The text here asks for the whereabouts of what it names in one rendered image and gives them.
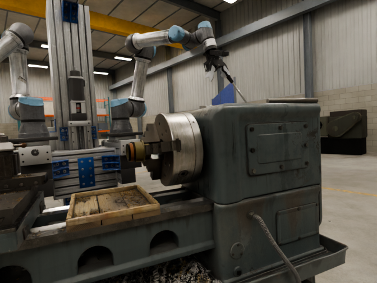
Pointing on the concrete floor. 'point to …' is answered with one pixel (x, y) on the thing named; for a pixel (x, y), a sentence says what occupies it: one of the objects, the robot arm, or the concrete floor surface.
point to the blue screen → (226, 95)
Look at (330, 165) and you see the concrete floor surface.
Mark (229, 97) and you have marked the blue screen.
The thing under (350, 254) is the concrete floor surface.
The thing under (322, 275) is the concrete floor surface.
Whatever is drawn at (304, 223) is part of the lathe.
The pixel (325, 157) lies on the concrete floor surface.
